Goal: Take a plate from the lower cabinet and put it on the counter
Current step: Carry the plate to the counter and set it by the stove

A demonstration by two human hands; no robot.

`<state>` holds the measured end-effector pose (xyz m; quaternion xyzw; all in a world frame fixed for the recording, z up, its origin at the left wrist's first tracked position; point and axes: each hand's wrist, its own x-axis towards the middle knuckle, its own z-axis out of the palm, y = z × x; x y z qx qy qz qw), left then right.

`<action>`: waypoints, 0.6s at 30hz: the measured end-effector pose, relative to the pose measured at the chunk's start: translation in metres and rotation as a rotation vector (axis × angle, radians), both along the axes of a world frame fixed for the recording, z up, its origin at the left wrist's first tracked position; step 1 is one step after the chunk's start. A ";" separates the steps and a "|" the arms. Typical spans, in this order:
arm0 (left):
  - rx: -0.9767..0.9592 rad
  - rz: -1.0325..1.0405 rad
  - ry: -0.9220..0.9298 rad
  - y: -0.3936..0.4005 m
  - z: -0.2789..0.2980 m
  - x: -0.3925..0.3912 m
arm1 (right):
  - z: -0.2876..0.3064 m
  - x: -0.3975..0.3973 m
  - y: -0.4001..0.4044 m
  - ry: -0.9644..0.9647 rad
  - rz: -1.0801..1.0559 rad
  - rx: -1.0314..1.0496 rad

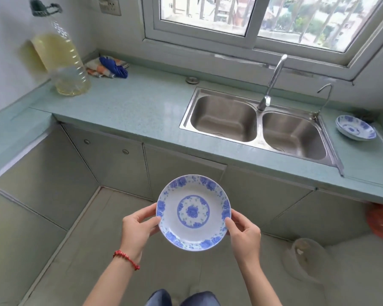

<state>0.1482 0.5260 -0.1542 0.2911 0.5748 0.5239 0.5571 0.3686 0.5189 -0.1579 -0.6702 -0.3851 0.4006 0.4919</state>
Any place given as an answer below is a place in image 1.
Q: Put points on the person's right hand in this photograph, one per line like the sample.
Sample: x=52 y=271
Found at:
x=244 y=235

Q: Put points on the blue floral white bowl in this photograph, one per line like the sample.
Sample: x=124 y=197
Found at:
x=355 y=126

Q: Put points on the grey cabinet door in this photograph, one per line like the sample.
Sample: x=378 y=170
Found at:
x=261 y=200
x=178 y=172
x=111 y=159
x=325 y=216

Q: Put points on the round metal countertop cap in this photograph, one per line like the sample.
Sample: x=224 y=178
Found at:
x=192 y=80

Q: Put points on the stainless steel double sink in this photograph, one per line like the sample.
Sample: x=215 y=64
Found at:
x=258 y=127

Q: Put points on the person's left forearm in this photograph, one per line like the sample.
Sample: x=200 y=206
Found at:
x=110 y=280

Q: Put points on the large plastic oil bottle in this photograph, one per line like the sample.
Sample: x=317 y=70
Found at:
x=61 y=57

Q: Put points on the person's right thumb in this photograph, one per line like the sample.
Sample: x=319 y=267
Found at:
x=230 y=228

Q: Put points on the small curved chrome faucet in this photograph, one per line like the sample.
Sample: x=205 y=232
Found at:
x=322 y=100

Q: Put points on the white framed sliding window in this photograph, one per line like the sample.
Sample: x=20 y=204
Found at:
x=268 y=25

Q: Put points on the person's left hand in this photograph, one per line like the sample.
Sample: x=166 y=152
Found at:
x=135 y=231

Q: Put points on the person's left thumb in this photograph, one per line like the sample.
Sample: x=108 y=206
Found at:
x=152 y=224

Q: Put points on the person's right forearm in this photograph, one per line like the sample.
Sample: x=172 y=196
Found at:
x=258 y=280

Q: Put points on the blue cloth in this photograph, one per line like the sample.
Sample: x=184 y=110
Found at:
x=114 y=67

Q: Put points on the blue floral white plate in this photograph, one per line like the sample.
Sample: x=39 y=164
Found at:
x=193 y=212

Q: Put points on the person's blue jeans legs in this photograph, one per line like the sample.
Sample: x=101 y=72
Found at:
x=185 y=298

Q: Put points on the checkered dish cloth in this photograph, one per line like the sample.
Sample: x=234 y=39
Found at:
x=97 y=68

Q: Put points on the white wall power socket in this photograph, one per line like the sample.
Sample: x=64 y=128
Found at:
x=110 y=5

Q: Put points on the tall chrome kitchen faucet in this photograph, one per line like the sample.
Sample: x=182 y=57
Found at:
x=272 y=81

